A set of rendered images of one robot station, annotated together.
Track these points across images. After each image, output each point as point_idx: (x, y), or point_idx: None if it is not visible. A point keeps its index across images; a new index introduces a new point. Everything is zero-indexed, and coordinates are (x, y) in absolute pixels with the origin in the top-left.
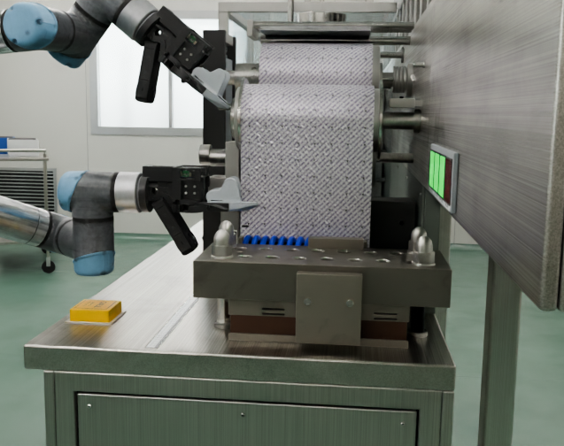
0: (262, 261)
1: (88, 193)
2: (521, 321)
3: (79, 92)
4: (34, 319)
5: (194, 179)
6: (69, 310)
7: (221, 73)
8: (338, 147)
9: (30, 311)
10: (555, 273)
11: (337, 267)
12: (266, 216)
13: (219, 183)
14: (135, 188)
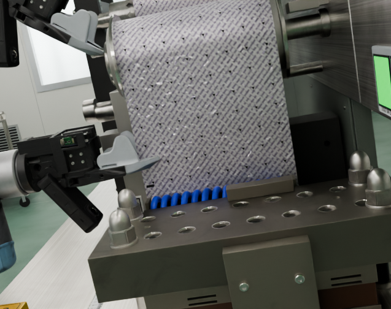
0: (175, 241)
1: None
2: None
3: (21, 62)
4: (18, 249)
5: (78, 146)
6: (44, 235)
7: (85, 14)
8: (239, 73)
9: (14, 243)
10: None
11: (274, 233)
12: (172, 170)
13: (112, 140)
14: (12, 171)
